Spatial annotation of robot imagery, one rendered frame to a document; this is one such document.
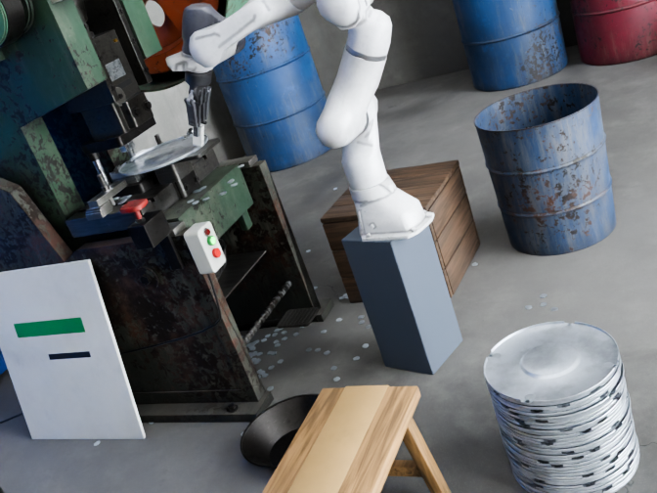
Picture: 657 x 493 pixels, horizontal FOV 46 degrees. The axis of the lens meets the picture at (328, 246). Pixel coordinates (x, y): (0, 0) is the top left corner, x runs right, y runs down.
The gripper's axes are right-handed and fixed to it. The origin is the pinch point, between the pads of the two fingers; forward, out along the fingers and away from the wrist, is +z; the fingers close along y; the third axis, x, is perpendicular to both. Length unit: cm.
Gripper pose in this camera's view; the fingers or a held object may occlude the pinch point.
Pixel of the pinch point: (197, 134)
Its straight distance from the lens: 236.3
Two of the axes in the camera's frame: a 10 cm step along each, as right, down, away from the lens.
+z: -0.9, 8.4, 5.3
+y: 3.3, -4.8, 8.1
